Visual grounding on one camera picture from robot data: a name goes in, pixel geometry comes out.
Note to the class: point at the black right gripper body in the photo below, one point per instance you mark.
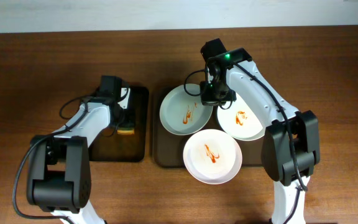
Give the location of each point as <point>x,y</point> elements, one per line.
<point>216,99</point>

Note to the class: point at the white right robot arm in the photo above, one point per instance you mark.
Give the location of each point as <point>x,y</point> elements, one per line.
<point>290,149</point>

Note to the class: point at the grey-white plate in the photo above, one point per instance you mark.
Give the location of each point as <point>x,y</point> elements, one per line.
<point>182,114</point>

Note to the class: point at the pink-white plate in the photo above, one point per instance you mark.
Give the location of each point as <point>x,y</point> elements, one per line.
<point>212,156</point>

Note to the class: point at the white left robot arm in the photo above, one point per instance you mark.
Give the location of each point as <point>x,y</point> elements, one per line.
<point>59,174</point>

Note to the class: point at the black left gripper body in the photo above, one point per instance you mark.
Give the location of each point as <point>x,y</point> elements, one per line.
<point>124,123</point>

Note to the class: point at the green yellow sponge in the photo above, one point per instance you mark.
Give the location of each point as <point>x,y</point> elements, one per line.
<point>126,129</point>

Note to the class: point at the small black tray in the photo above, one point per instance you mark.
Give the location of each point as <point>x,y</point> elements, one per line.
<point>111,147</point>

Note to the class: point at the cream dirty plate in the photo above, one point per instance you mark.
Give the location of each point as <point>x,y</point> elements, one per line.
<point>240,122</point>

